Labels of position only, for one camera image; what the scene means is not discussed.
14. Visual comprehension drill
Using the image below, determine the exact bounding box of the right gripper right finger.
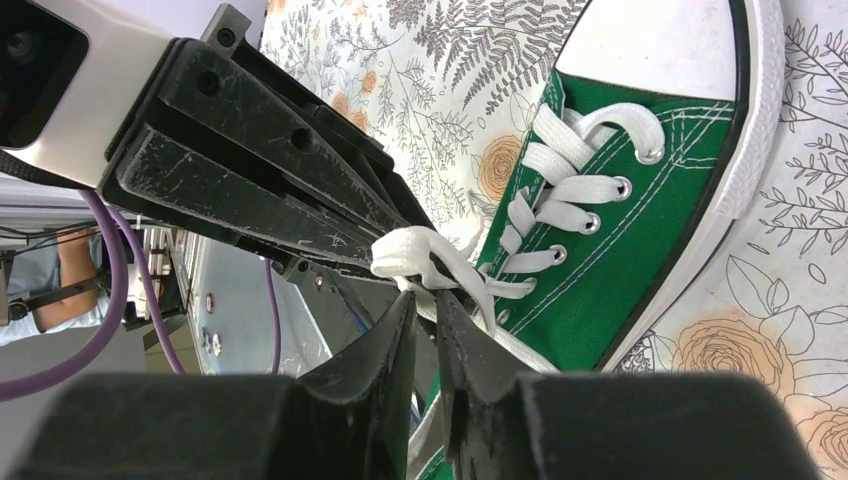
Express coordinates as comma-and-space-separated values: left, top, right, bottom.
436, 291, 818, 479

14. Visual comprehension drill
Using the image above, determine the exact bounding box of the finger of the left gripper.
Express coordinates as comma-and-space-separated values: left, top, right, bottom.
102, 122, 391, 276
156, 39, 432, 232

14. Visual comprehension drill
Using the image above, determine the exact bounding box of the white shoelace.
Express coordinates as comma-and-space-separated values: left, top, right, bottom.
370, 103, 665, 373

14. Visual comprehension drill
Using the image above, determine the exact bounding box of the person in background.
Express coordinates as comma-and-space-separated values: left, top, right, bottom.
1, 229, 109, 346

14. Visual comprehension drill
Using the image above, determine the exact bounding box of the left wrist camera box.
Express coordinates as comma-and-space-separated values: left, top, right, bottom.
0, 0, 253, 190

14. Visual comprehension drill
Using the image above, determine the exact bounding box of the floral patterned table mat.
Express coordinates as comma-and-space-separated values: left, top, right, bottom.
262, 1, 847, 479

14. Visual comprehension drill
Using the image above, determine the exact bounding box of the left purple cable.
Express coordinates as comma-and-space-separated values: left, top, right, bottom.
0, 188, 283, 403

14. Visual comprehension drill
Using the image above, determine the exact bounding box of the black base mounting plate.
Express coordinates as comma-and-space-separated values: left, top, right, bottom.
272, 257, 437, 427

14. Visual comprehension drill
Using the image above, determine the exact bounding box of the green white sneaker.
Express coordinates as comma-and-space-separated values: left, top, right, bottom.
404, 0, 786, 480

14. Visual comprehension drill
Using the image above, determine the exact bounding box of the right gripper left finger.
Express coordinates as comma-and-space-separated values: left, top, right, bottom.
10, 292, 416, 479

